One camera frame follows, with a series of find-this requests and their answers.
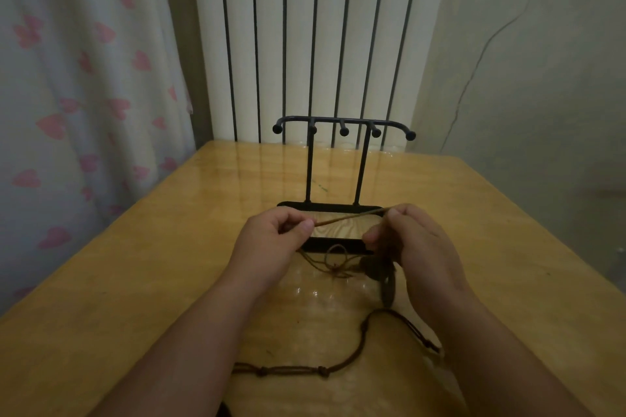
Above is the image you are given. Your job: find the person's left hand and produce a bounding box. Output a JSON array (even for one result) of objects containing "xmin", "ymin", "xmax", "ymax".
[{"xmin": 229, "ymin": 207, "xmax": 317, "ymax": 298}]

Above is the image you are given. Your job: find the person's right hand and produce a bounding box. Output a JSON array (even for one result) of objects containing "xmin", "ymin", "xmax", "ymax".
[{"xmin": 362, "ymin": 203, "xmax": 473, "ymax": 330}]

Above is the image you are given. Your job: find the light brown cord pendant necklace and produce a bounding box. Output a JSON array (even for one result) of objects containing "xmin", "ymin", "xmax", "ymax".
[{"xmin": 298, "ymin": 207, "xmax": 398, "ymax": 309}]

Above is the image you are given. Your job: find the person's right forearm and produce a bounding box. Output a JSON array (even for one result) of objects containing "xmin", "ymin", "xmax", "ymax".
[{"xmin": 415, "ymin": 288, "xmax": 596, "ymax": 417}]

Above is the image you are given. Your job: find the person's left forearm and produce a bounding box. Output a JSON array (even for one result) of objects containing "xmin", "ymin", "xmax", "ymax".
[{"xmin": 89, "ymin": 279, "xmax": 276, "ymax": 417}]

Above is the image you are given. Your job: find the black metal jewelry stand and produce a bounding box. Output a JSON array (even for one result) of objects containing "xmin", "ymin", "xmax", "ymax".
[{"xmin": 272, "ymin": 116, "xmax": 417, "ymax": 256}]

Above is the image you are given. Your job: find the white column radiator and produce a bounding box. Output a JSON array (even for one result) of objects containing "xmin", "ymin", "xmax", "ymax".
[{"xmin": 189, "ymin": 0, "xmax": 456, "ymax": 153}]

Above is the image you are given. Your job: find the white curtain with pink hearts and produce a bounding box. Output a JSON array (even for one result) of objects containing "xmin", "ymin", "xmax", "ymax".
[{"xmin": 0, "ymin": 0, "xmax": 197, "ymax": 316}]

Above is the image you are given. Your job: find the dark brown knotted cord necklace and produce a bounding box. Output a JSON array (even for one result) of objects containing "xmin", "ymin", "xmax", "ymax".
[{"xmin": 230, "ymin": 308, "xmax": 444, "ymax": 379}]

